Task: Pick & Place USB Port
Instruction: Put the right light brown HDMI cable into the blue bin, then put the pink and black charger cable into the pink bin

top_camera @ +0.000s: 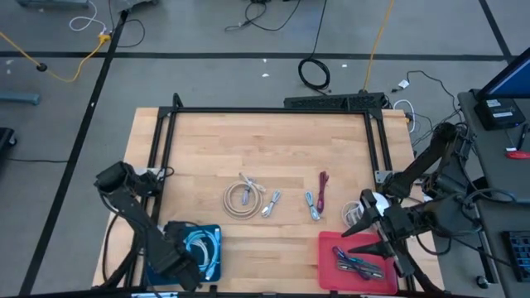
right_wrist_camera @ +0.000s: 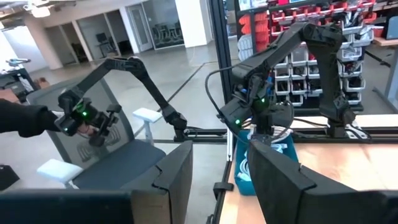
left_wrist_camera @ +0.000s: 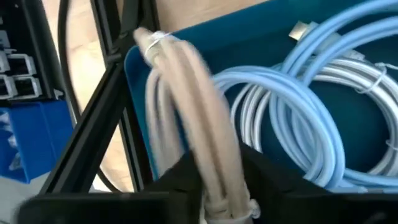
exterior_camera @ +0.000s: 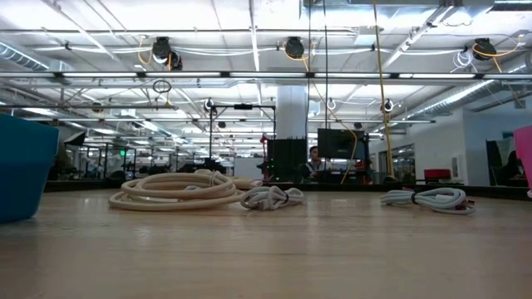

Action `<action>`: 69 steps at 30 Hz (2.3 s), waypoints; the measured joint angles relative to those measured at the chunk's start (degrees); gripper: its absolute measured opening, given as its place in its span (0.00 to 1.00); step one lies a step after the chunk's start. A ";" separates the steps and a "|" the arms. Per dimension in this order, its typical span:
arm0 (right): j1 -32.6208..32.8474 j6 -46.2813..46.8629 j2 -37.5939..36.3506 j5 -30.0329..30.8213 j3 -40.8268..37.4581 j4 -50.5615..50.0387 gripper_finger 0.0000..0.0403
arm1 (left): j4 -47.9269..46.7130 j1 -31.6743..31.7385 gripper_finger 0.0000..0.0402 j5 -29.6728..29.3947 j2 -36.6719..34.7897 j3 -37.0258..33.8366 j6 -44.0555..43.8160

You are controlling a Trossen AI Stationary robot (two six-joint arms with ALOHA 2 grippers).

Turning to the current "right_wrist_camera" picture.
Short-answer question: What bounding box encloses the parts bin rack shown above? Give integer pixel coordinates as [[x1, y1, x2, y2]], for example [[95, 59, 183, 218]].
[[234, 0, 387, 110]]

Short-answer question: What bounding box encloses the blue plastic bin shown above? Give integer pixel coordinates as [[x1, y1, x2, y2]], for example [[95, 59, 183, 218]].
[[233, 128, 300, 197]]

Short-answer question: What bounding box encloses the grey office chair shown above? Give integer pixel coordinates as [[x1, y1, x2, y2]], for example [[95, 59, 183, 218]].
[[25, 77, 168, 191]]

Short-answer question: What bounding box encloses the white cable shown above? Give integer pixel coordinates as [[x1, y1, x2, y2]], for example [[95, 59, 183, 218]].
[[247, 123, 294, 155]]

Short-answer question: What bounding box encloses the black leader arm handle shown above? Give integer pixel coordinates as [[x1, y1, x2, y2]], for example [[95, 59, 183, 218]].
[[53, 96, 123, 147]]

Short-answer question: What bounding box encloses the white square pillar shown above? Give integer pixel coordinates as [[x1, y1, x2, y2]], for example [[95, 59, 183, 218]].
[[174, 0, 214, 49]]

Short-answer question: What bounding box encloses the black frame clamp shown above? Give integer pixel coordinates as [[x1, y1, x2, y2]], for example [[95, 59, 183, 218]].
[[212, 182, 235, 200]]

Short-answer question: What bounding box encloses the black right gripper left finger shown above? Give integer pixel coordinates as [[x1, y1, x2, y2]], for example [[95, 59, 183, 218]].
[[121, 139, 194, 224]]

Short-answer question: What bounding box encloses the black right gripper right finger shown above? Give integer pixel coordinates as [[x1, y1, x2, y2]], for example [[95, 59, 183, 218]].
[[248, 138, 398, 224]]

